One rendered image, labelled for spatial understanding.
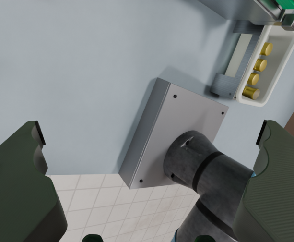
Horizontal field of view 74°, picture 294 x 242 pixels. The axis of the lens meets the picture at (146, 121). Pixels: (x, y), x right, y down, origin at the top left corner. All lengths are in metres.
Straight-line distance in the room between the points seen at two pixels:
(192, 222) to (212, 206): 0.06
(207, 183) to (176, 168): 0.08
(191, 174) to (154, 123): 0.15
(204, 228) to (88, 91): 0.35
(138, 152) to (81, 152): 0.13
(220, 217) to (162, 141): 0.19
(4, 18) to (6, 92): 0.11
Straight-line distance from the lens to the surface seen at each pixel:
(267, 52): 0.66
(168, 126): 0.46
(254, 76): 0.64
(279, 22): 0.52
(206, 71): 0.57
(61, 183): 1.50
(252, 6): 0.46
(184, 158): 0.48
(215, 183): 0.45
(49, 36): 0.36
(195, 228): 0.45
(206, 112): 0.55
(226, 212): 0.44
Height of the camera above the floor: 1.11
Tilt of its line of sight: 48 degrees down
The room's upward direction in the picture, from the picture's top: 127 degrees clockwise
